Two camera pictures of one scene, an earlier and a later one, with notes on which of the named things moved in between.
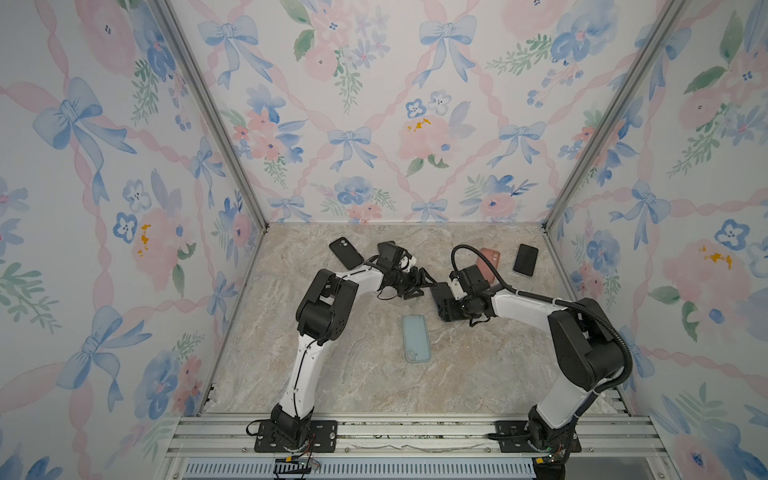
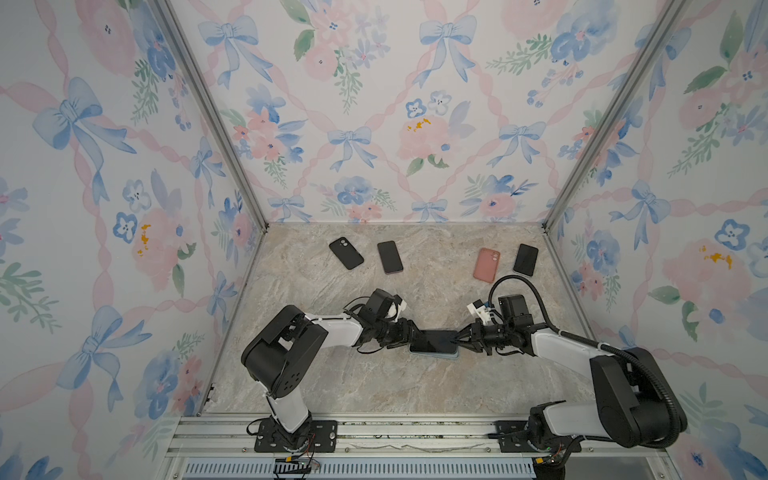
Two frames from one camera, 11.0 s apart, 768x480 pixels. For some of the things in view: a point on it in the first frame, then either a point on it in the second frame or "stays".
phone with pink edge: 386,249 stays
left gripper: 415,282 to 403,337
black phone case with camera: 347,253 stays
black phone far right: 525,261 stays
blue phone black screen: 442,292 to 434,341
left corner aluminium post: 249,178 stays
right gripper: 447,311 to 474,343
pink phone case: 484,266 stays
